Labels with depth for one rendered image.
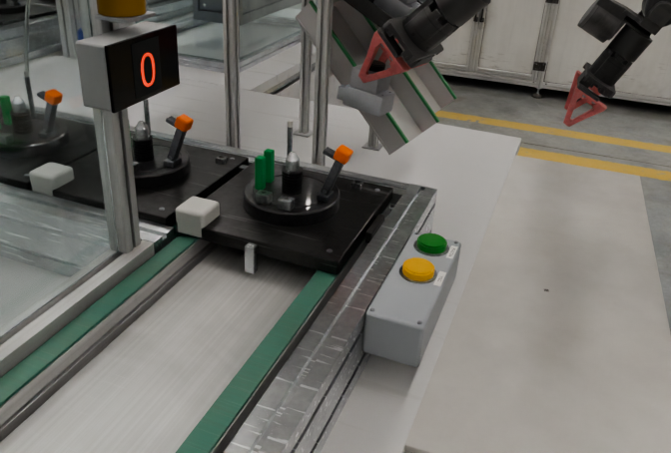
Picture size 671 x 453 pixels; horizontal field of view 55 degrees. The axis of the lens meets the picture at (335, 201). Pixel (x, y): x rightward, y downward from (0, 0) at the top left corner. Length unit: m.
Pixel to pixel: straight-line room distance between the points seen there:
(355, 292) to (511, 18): 4.21
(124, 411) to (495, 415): 0.41
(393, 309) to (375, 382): 0.10
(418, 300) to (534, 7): 4.20
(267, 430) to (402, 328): 0.21
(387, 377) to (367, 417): 0.07
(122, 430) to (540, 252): 0.72
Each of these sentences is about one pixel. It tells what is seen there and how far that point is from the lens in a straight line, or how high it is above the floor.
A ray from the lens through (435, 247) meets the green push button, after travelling 0.87.
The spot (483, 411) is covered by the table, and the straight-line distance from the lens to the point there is 0.81.
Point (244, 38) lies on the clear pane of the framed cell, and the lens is 2.00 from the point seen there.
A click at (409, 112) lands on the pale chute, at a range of 1.20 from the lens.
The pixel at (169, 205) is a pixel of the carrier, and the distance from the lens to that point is 0.96.
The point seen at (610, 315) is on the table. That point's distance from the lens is 1.02.
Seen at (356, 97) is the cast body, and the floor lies 1.11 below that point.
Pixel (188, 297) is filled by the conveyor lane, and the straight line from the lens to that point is 0.85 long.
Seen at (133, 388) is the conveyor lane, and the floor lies 0.92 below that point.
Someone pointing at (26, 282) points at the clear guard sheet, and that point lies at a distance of 0.77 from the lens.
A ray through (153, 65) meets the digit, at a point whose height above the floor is 1.20.
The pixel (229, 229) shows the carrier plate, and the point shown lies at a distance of 0.88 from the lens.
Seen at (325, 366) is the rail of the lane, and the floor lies 0.96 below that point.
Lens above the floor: 1.41
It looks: 27 degrees down
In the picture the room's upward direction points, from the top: 3 degrees clockwise
